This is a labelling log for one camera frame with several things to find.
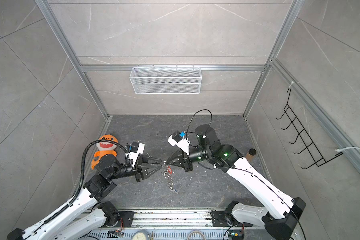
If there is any black wire hook rack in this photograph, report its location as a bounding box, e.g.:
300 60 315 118
276 89 343 170

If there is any round gauge dial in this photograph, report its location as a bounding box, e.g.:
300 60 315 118
131 230 151 240

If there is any aluminium rail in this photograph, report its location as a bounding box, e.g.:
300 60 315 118
46 208 298 232

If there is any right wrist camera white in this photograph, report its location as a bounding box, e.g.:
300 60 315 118
168 131 190 155

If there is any white wire mesh basket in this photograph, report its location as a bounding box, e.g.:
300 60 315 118
130 67 202 95

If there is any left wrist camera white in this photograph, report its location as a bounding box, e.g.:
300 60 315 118
129 142 145 168

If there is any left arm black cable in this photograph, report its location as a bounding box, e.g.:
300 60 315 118
41 139 130 226

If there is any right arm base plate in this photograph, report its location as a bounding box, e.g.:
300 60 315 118
210 210 253 227

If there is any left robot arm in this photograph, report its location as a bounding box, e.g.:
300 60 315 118
7 154 162 240

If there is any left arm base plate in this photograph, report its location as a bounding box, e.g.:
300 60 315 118
101 211 135 229

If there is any brown spice bottle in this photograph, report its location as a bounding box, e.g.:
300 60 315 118
245 148 257 163

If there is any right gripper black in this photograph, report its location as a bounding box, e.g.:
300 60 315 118
166 146 212 172

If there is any silver keyring chain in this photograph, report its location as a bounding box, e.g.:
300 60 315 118
163 161 176 192

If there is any orange shark plush toy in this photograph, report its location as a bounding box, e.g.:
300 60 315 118
91 135 118 170

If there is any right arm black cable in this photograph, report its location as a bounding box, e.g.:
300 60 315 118
184 109 213 142

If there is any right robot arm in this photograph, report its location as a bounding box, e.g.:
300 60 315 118
165 125 306 240

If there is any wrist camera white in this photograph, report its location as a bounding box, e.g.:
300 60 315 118
168 131 190 155
129 142 145 168

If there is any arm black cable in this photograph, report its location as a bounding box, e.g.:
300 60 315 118
41 139 130 226
184 109 213 142

